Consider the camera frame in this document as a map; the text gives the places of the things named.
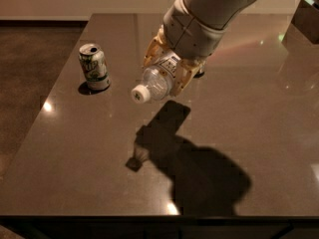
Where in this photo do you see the white green soda can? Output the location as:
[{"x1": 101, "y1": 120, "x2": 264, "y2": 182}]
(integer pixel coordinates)
[{"x1": 79, "y1": 43, "x2": 111, "y2": 92}]

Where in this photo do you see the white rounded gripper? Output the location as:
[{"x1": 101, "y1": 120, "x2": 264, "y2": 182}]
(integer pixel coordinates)
[{"x1": 143, "y1": 0, "x2": 225, "y2": 97}]

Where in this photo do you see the dark box at right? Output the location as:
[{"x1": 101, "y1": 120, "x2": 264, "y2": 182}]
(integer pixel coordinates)
[{"x1": 283, "y1": 0, "x2": 319, "y2": 45}]

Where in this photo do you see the dark green soda can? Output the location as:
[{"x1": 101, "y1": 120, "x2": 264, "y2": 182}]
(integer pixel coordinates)
[{"x1": 194, "y1": 70, "x2": 205, "y2": 78}]

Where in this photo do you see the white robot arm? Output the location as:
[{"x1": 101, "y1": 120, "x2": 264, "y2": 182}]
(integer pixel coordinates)
[{"x1": 144, "y1": 0, "x2": 257, "y2": 96}]

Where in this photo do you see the clear plastic bottle blue label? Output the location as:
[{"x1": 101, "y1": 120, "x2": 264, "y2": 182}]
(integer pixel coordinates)
[{"x1": 131, "y1": 51, "x2": 180, "y2": 104}]

